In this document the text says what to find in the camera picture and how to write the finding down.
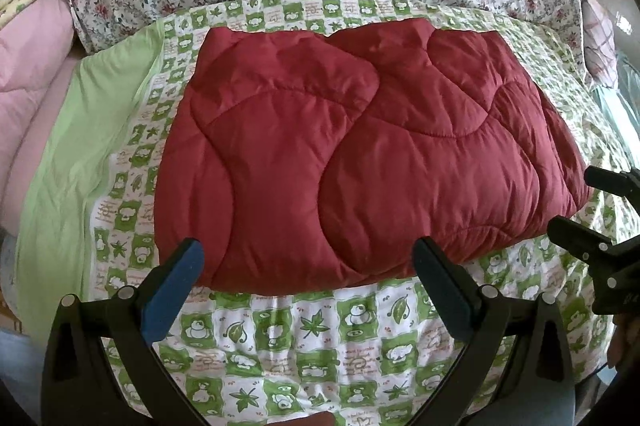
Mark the pink plaid cloth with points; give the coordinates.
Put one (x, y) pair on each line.
(600, 40)

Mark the red quilted garment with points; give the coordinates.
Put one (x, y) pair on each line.
(350, 145)

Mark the green checked printed blanket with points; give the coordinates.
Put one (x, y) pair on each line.
(310, 346)

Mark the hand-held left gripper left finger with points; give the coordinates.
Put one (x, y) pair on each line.
(170, 291)

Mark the pink quilt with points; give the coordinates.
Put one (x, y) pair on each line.
(30, 55)

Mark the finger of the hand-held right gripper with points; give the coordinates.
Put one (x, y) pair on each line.
(607, 181)
(575, 236)

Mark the person's blue jeans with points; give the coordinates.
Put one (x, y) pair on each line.
(17, 366)

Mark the light blue cloth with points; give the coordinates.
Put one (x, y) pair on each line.
(622, 105)

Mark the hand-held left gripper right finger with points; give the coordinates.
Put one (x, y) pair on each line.
(450, 286)

